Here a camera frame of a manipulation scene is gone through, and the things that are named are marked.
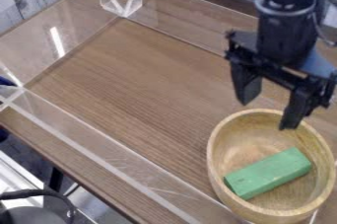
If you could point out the green wooden block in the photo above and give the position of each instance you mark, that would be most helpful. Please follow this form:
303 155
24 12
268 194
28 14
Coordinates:
268 173

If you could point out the clear acrylic corner bracket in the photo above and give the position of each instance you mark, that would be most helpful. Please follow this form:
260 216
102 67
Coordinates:
123 8

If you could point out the black table leg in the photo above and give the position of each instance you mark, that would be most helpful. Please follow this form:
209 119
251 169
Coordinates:
56 180

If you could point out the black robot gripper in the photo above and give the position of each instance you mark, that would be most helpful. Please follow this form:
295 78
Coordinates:
309 78

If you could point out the clear acrylic wall panel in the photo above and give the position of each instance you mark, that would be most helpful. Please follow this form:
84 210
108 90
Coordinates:
131 183

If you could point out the brown wooden bowl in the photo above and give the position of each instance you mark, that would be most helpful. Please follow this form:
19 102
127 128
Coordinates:
247 137

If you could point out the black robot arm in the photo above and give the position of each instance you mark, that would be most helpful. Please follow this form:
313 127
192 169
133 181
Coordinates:
280 53

